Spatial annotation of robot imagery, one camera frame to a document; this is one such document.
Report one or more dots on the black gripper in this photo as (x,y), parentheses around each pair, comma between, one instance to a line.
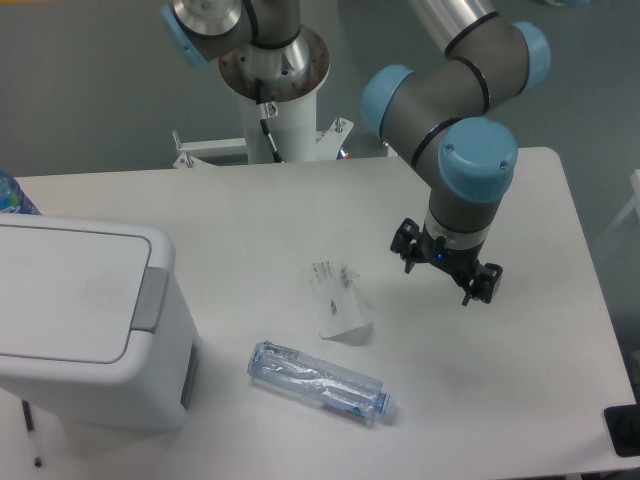
(480,282)

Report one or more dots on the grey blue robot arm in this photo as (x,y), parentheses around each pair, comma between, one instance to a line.
(436,123)

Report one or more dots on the white trash can body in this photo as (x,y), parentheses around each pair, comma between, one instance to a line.
(147,387)

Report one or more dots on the white trash can lid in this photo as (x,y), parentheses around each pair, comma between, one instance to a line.
(69,287)

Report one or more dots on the crushed clear plastic bottle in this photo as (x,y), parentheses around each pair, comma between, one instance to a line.
(300,376)

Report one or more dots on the black device at table edge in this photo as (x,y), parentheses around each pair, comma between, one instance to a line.
(623,425)

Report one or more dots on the black pen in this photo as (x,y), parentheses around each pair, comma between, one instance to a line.
(31,432)

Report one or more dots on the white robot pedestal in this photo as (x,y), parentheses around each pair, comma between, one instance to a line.
(277,98)

